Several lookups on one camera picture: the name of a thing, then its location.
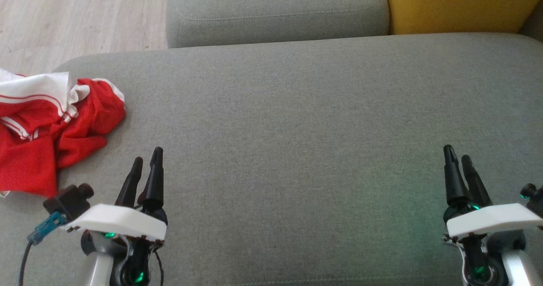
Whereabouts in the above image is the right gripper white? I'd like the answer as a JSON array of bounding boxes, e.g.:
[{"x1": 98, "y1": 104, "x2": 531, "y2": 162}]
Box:
[{"x1": 443, "y1": 145, "x2": 543, "y2": 286}]

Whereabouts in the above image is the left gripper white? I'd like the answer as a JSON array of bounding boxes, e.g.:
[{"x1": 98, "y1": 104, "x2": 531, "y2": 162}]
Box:
[{"x1": 66, "y1": 147, "x2": 168, "y2": 286}]

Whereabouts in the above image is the red Bulls 23 jersey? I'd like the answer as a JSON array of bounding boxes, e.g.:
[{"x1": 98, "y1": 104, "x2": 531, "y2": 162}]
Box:
[{"x1": 0, "y1": 67, "x2": 126, "y2": 170}]

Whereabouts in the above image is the grey sofa seat cushion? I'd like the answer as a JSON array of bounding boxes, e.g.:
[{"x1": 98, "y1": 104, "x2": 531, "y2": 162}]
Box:
[{"x1": 0, "y1": 32, "x2": 543, "y2": 286}]

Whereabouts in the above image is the grey sofa corner cushion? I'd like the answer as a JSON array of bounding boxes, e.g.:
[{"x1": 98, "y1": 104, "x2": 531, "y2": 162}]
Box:
[{"x1": 518, "y1": 7, "x2": 543, "y2": 43}]

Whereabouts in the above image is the yellow pillow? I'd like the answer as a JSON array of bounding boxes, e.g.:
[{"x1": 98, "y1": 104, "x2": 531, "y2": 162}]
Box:
[{"x1": 382, "y1": 0, "x2": 543, "y2": 35}]

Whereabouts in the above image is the grey sofa back cushion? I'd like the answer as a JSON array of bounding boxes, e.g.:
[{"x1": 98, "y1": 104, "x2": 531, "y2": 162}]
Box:
[{"x1": 165, "y1": 0, "x2": 390, "y2": 49}]

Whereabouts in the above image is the thin black left gripper wire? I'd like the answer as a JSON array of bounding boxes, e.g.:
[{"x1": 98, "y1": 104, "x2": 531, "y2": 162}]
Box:
[{"x1": 152, "y1": 247, "x2": 165, "y2": 286}]

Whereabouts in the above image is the black cable with blue connector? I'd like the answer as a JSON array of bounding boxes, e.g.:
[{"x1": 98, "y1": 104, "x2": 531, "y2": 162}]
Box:
[{"x1": 19, "y1": 212, "x2": 68, "y2": 286}]

